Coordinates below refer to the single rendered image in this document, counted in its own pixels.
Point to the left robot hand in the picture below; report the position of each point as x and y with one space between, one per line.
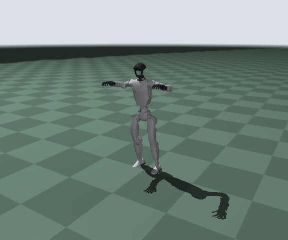
161 86

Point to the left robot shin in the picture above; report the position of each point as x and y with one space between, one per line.
155 154

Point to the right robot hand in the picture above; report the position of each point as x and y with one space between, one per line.
111 83

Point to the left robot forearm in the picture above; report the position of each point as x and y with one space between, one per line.
169 88

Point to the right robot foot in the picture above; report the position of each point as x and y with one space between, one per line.
138 163

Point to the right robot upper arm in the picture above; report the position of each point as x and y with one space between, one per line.
127 84

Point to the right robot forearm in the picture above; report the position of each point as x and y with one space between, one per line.
117 84

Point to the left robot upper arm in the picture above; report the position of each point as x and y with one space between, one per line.
152 82

